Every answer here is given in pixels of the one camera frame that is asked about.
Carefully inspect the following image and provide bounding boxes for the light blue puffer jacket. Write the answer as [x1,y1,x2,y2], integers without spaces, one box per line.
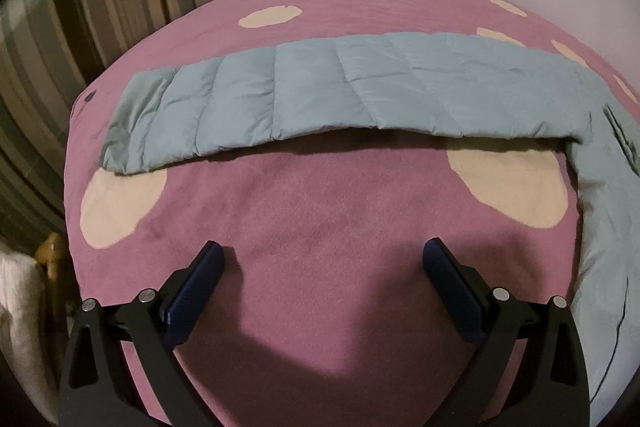
[99,32,639,421]

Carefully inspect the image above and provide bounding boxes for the wooden bedpost knob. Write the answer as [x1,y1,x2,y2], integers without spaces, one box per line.
[35,232,68,285]

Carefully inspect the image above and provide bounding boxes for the white quilted blanket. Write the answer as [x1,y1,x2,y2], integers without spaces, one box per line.
[1,243,58,425]

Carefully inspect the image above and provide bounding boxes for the pink polka dot bedsheet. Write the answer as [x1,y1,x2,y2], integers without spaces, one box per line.
[64,0,639,426]

